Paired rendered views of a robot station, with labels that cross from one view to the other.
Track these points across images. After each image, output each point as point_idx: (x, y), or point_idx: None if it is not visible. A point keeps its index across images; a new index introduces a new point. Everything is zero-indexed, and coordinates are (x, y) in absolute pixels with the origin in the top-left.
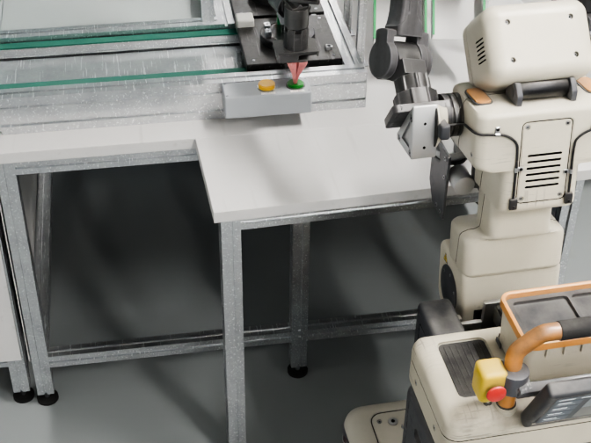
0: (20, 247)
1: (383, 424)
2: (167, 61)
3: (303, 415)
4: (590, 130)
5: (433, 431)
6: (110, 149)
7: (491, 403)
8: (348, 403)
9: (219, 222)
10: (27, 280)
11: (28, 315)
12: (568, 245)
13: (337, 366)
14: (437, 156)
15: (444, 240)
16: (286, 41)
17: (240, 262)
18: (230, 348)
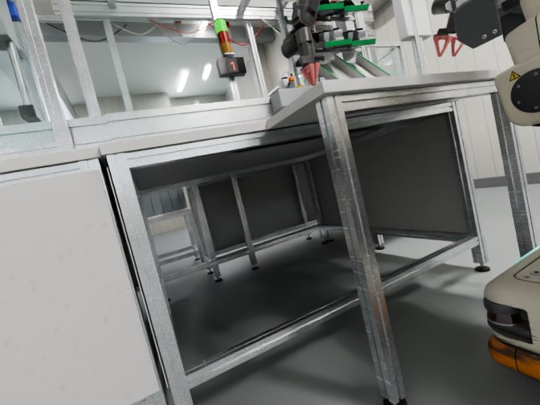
0: (142, 249)
1: (534, 277)
2: None
3: (410, 351)
4: None
5: None
6: (206, 132)
7: None
8: (429, 332)
9: (321, 112)
10: (153, 285)
11: (159, 327)
12: (517, 133)
13: (395, 318)
14: (467, 0)
15: (497, 74)
16: (303, 52)
17: (350, 148)
18: (365, 255)
